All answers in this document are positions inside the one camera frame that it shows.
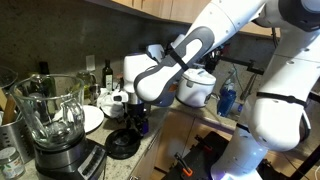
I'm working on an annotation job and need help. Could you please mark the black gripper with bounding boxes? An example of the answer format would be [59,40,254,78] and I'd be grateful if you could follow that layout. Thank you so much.
[124,103,149,135]

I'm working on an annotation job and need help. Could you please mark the black blender lid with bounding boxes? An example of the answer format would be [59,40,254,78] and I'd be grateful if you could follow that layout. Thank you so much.
[105,129,141,160]

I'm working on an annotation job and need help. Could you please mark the black silver blender base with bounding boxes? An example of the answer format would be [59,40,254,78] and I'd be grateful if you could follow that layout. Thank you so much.
[34,135,107,180]

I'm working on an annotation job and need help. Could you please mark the glass blender jar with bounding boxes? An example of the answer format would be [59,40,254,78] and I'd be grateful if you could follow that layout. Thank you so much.
[10,74,85,149]

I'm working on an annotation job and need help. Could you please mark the white cloth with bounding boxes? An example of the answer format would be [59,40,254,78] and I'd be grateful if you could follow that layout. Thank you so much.
[97,88,124,118]

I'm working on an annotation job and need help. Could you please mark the white plate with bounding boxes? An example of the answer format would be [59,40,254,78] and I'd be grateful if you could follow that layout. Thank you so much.
[52,105,104,133]

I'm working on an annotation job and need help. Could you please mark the dark wine bottle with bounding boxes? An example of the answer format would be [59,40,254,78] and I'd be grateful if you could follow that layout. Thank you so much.
[102,59,113,91]

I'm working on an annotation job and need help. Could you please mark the white rice cooker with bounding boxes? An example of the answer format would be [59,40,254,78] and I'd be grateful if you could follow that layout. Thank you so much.
[176,68,216,108]

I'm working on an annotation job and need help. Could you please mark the blue spray bottle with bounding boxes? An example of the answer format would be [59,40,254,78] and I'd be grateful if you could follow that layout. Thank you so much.
[217,79,236,117]

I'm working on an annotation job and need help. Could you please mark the metal utensil holder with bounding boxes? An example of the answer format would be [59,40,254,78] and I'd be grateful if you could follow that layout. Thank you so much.
[0,114,34,163]

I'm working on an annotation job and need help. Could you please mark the small labelled jar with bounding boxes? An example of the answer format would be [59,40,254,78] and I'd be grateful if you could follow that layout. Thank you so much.
[0,147,25,180]

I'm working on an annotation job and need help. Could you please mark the white wall outlet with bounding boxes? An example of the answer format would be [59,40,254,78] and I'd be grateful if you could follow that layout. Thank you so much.
[86,55,95,71]

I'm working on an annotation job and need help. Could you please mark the black clamp with orange handle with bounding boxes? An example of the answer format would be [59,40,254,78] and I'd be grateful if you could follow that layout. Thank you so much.
[174,153,193,177]

